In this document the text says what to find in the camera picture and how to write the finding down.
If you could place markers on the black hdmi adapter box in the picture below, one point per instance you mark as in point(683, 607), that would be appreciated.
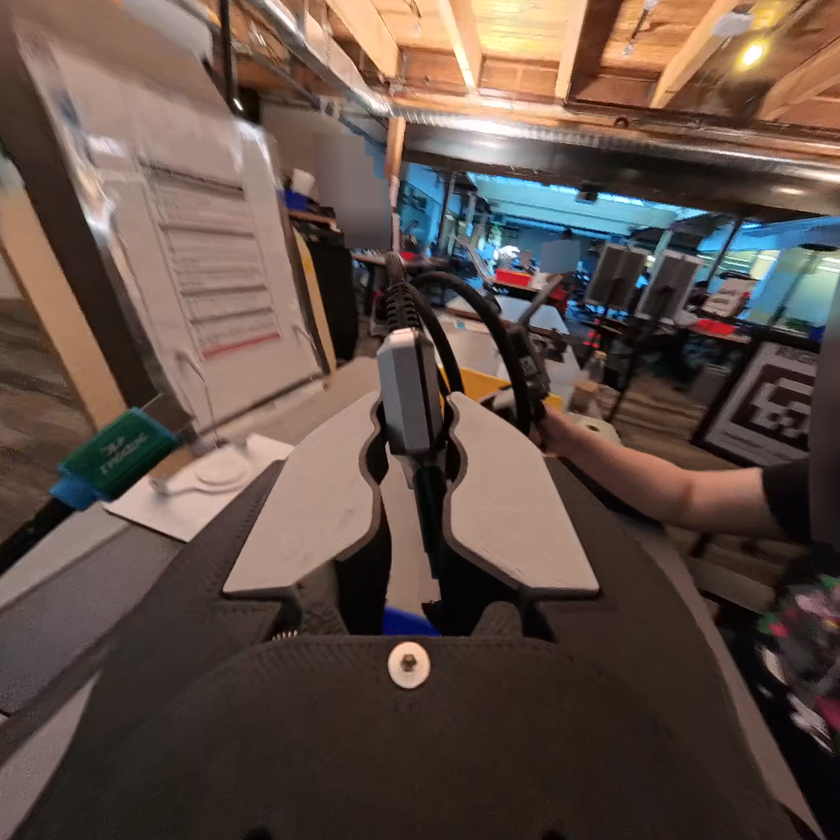
point(528, 367)

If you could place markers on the person's right forearm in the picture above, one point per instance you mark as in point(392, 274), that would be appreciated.
point(656, 479)

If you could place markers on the framed black white marker print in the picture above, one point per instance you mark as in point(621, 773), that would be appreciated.
point(768, 407)

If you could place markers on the blue plastic bin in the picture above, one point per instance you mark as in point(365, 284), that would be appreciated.
point(410, 620)

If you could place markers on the grey hdmi switch adapter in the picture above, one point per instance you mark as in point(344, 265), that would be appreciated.
point(407, 394)

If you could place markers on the grey panel stand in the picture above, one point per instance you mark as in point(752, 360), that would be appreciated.
point(666, 285)
point(613, 275)

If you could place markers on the person's right hand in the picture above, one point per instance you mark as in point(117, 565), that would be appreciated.
point(558, 433)

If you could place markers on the printed instruction sheet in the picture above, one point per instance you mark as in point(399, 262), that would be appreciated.
point(197, 229)

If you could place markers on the wooden support post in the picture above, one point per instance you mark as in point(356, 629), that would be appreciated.
point(394, 157)

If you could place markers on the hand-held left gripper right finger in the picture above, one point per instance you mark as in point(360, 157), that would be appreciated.
point(518, 518)

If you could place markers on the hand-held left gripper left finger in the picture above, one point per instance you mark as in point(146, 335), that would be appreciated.
point(308, 518)

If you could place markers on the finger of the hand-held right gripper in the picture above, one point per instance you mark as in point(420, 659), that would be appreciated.
point(506, 401)

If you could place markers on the yellow plastic bin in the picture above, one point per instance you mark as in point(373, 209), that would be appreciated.
point(485, 380)

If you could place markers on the glass jar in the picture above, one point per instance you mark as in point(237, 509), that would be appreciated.
point(586, 394)

